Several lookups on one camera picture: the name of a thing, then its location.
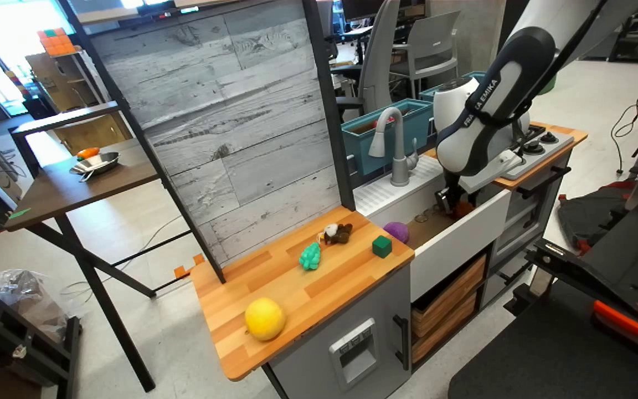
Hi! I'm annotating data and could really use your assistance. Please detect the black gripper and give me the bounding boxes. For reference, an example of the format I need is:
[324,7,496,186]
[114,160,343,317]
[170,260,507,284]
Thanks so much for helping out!
[437,170,476,222]

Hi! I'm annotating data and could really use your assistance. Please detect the white toy stove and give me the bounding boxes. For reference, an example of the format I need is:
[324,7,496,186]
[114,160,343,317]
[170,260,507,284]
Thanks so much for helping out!
[494,122,589,190]

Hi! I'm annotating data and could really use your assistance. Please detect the white toy sink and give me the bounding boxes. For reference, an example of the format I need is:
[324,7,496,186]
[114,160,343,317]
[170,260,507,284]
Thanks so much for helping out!
[352,152,515,303]

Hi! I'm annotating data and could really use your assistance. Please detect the purple toy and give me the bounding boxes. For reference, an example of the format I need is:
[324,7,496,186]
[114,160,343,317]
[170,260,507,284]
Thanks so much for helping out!
[381,219,413,245]

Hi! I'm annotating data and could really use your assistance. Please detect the grey toy oven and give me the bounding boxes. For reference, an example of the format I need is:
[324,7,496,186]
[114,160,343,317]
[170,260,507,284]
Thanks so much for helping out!
[481,163,574,306]

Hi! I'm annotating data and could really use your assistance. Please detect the green cube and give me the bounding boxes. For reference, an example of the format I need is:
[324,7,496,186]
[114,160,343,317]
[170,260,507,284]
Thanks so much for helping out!
[371,234,395,260]

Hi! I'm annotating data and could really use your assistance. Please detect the grey toy faucet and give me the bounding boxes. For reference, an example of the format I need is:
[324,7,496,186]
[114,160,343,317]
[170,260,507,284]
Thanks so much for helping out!
[365,103,422,188]

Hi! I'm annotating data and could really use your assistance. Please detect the wooden drawers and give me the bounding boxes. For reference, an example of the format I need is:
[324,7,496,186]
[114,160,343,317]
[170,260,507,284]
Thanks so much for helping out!
[409,253,491,365]

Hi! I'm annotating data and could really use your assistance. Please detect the teal plastic bin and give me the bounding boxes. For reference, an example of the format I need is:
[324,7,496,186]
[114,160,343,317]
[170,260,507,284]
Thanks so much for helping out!
[419,81,443,112]
[340,97,437,179]

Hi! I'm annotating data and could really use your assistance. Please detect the dark brown white toy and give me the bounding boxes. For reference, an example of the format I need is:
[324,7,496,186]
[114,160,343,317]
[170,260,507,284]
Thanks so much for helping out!
[318,222,355,248]

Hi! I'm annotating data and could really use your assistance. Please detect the green bumpy toy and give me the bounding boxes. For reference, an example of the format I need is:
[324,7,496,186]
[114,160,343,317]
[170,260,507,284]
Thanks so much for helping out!
[297,241,327,273]

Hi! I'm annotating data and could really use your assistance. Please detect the grey cabinet with wooden countertop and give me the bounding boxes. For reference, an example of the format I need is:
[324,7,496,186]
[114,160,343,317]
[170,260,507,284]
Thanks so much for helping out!
[189,205,417,399]

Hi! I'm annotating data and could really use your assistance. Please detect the green bucket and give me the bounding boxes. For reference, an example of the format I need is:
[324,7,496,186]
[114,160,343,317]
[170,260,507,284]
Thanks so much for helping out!
[538,70,564,97]

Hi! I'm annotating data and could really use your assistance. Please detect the grey plastic chair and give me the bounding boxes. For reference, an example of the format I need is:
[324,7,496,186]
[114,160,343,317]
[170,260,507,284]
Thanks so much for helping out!
[391,9,463,97]

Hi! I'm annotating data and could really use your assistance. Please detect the grey office chair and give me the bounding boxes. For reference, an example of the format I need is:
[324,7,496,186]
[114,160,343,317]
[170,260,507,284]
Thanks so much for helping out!
[337,0,404,120]

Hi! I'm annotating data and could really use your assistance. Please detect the yellow ball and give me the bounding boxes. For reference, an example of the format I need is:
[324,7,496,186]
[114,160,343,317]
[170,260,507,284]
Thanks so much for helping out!
[244,297,288,344]

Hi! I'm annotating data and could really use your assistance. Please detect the whitewashed wood backsplash panel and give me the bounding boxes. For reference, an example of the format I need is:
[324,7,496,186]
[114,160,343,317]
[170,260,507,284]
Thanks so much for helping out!
[90,0,343,267]

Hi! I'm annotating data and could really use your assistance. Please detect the orange white device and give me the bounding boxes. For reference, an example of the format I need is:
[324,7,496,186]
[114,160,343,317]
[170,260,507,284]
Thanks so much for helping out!
[72,143,123,183]

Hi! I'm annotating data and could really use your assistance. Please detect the dark brown table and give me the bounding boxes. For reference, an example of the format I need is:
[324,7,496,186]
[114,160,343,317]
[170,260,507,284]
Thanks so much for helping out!
[5,99,196,394]

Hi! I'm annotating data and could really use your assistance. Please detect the clear plastic bag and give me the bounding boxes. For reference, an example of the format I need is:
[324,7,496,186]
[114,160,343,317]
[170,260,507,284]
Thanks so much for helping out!
[0,265,72,346]

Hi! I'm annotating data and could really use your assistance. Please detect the black frame post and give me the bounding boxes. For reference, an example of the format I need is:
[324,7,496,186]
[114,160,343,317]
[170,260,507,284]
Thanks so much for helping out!
[301,0,358,212]

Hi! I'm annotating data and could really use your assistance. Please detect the black clamp with orange handle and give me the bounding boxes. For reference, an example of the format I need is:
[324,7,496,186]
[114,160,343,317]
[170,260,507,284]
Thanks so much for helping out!
[525,237,638,342]

